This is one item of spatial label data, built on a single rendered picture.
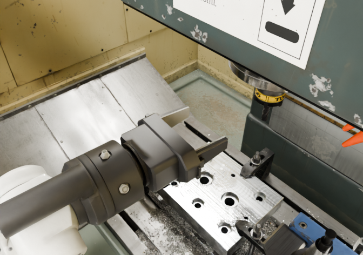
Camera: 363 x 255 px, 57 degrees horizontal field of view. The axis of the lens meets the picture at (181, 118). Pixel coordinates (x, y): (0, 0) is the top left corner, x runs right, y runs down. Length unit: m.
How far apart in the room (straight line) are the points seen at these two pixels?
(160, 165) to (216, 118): 1.38
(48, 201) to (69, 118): 1.17
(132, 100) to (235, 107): 0.59
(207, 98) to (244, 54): 1.60
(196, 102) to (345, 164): 0.95
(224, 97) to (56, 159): 0.98
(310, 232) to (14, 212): 0.48
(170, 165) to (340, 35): 0.26
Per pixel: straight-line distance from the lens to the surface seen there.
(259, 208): 0.95
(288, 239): 0.65
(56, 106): 1.55
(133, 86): 1.64
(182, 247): 0.97
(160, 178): 0.43
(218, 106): 1.86
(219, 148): 0.47
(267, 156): 1.04
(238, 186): 0.98
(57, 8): 1.44
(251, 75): 0.50
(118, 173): 0.41
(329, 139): 1.17
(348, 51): 0.26
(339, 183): 1.29
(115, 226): 1.02
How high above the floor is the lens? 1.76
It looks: 42 degrees down
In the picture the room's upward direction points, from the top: straight up
